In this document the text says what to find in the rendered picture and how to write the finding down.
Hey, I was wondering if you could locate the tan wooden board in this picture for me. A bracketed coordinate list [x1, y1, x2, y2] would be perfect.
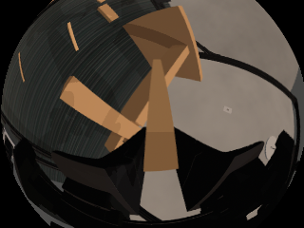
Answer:
[123, 6, 202, 82]
[60, 76, 140, 139]

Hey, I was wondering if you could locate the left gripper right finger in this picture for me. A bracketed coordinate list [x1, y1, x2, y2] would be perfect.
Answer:
[174, 127, 264, 212]

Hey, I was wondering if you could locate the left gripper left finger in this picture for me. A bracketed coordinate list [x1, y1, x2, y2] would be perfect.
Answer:
[51, 127, 146, 216]

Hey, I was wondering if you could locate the wooden rail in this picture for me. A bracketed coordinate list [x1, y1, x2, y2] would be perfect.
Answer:
[104, 45, 190, 152]

